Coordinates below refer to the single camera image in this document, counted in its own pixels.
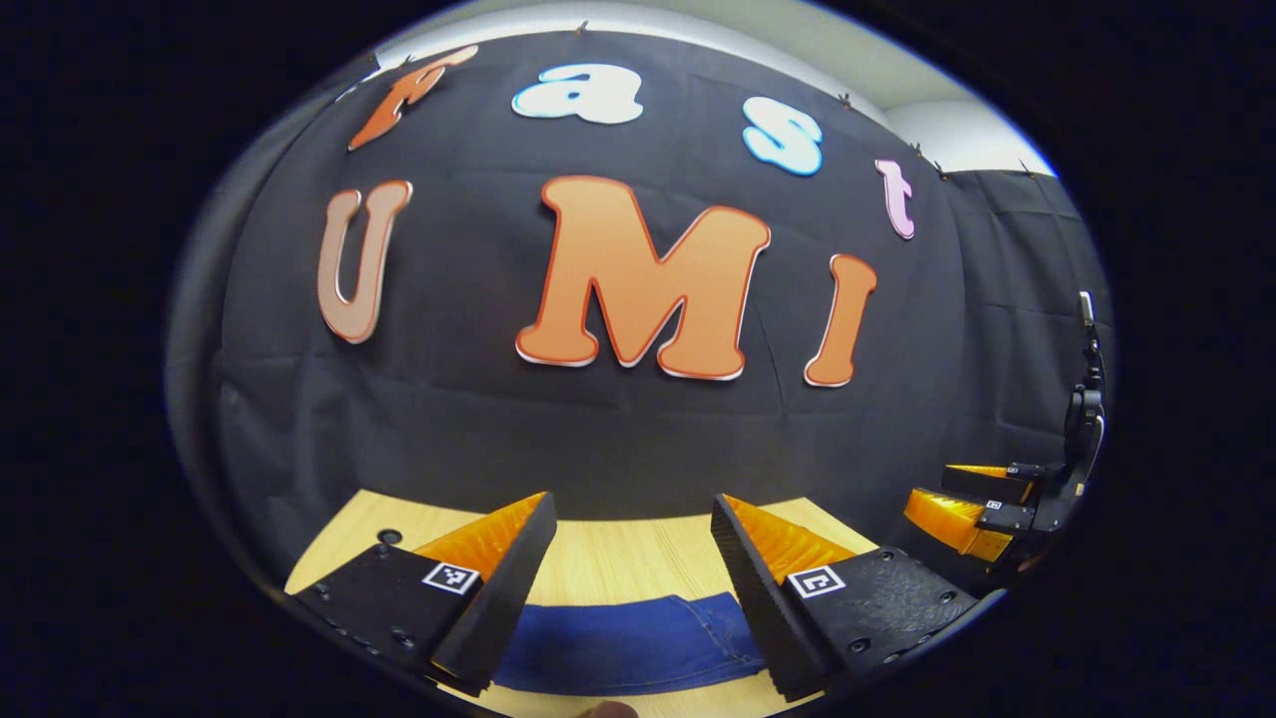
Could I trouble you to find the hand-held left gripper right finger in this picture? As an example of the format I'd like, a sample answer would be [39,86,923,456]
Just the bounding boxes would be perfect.
[711,494,983,702]

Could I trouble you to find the blue denim jeans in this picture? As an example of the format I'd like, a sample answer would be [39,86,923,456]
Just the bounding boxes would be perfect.
[493,593,767,697]

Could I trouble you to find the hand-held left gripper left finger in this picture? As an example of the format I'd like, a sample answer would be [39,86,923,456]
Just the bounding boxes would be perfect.
[289,492,557,697]

